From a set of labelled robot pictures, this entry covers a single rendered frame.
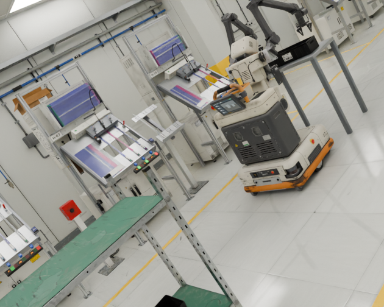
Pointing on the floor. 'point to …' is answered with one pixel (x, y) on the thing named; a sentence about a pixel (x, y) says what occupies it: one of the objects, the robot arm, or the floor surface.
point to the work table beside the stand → (324, 82)
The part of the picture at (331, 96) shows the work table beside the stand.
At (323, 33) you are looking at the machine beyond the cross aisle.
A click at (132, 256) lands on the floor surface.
